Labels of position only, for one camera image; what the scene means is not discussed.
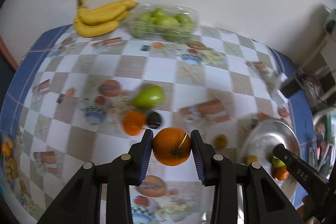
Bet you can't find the white shelf unit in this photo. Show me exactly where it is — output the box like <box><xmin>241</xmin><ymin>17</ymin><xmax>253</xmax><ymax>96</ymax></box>
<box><xmin>301</xmin><ymin>9</ymin><xmax>335</xmax><ymax>111</ymax></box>

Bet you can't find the green mango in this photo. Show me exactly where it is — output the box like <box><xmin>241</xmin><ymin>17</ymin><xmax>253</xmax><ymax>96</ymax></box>
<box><xmin>131</xmin><ymin>85</ymin><xmax>165</xmax><ymax>109</ymax></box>
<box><xmin>271</xmin><ymin>156</ymin><xmax>285</xmax><ymax>168</ymax></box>

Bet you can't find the silver metal tray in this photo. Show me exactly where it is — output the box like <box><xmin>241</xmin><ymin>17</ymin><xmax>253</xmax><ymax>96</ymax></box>
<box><xmin>240</xmin><ymin>119</ymin><xmax>301</xmax><ymax>196</ymax></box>

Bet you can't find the small orange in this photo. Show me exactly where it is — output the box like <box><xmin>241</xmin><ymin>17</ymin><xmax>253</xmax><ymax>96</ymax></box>
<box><xmin>152</xmin><ymin>127</ymin><xmax>191</xmax><ymax>166</ymax></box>

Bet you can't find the clear box of green fruit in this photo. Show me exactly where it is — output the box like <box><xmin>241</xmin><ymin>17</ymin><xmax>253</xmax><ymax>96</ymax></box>
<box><xmin>126</xmin><ymin>3</ymin><xmax>199</xmax><ymax>43</ymax></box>

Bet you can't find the orange beside plum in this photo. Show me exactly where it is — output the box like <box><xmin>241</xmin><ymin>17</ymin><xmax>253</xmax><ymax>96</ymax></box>
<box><xmin>122</xmin><ymin>110</ymin><xmax>146</xmax><ymax>136</ymax></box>

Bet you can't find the dark plum beside orange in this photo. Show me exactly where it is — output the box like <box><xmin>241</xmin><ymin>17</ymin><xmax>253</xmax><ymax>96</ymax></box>
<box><xmin>146</xmin><ymin>111</ymin><xmax>162</xmax><ymax>129</ymax></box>

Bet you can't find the black power adapter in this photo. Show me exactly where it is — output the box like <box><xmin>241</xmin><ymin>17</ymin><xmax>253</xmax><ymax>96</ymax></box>
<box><xmin>280</xmin><ymin>79</ymin><xmax>302</xmax><ymax>98</ymax></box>

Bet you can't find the brown kiwi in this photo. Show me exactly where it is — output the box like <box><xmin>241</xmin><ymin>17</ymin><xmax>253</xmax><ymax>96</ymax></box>
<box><xmin>213</xmin><ymin>134</ymin><xmax>228</xmax><ymax>150</ymax></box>
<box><xmin>244</xmin><ymin>155</ymin><xmax>260</xmax><ymax>165</ymax></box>

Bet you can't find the yellow banana bunch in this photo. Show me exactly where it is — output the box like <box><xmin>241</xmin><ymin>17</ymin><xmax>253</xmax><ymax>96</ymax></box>
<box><xmin>73</xmin><ymin>0</ymin><xmax>138</xmax><ymax>38</ymax></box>

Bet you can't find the checkered picture tablecloth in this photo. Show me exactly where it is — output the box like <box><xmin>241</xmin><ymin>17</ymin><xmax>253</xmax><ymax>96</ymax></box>
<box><xmin>1</xmin><ymin>26</ymin><xmax>315</xmax><ymax>223</ymax></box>

